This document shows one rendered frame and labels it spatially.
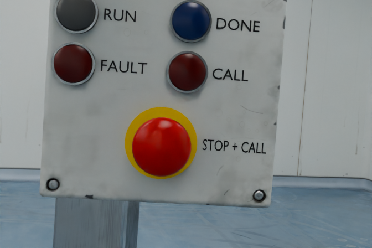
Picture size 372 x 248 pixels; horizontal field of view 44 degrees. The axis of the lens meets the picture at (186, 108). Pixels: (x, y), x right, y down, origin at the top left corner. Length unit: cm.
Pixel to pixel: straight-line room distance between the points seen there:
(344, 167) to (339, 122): 46
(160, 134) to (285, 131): 429
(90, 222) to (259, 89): 18
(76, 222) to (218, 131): 15
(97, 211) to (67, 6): 18
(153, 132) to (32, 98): 388
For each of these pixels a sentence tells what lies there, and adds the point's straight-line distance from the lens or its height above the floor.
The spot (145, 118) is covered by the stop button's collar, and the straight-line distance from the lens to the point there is 33.
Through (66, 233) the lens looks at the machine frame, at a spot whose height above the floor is 79.
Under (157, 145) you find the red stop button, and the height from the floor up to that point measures 89.
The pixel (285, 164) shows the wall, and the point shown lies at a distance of 463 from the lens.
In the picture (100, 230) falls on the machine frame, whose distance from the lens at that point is 41.
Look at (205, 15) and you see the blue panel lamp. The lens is 33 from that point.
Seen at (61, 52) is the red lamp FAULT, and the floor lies 94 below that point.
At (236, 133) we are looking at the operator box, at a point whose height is 89.
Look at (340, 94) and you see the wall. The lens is 483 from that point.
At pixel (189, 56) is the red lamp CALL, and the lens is 32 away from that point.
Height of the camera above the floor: 93
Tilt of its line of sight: 3 degrees down
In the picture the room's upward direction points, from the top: 4 degrees clockwise
